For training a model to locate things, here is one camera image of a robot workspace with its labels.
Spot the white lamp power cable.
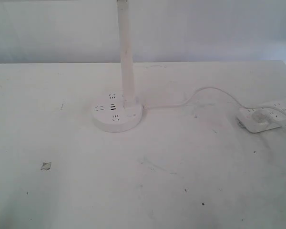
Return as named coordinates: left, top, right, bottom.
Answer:
left=142, top=87, right=247, bottom=111

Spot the torn tape scrap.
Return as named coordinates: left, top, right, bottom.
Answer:
left=41, top=162, right=51, bottom=171

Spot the white power strip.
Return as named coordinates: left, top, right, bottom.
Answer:
left=236, top=98, right=286, bottom=133

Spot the white desk lamp with sockets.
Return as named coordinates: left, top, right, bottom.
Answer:
left=92, top=0, right=143, bottom=133

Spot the white round plug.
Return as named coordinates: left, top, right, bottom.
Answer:
left=252, top=110, right=268, bottom=124

